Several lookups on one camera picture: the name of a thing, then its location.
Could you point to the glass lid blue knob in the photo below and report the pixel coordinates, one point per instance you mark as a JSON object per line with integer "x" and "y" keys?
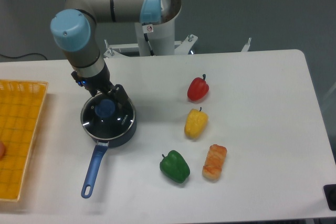
{"x": 105, "y": 120}

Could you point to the dark blue saucepan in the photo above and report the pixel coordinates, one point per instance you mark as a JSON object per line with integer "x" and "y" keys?
{"x": 98, "y": 152}

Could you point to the red bell pepper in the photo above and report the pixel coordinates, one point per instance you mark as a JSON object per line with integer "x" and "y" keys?
{"x": 198, "y": 88}

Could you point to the black device at table edge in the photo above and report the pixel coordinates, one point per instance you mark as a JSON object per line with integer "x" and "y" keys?
{"x": 330, "y": 194}

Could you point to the yellow woven basket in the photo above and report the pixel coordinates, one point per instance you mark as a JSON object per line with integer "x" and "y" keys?
{"x": 21, "y": 105}

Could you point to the orange toasted bread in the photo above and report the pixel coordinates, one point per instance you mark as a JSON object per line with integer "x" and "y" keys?
{"x": 214, "y": 162}

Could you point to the white base frame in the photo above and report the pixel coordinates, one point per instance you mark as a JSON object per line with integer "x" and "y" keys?
{"x": 129, "y": 50}

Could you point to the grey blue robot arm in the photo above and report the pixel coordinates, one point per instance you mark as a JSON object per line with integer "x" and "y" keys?
{"x": 74, "y": 28}

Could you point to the yellow bell pepper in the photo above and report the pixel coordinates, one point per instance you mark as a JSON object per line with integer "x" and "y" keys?
{"x": 196, "y": 123}

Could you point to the green bell pepper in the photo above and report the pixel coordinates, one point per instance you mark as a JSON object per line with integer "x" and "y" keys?
{"x": 174, "y": 167}

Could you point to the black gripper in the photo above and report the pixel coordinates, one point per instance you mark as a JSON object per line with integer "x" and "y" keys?
{"x": 101, "y": 83}

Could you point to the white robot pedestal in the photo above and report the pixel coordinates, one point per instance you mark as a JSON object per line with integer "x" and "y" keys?
{"x": 160, "y": 41}

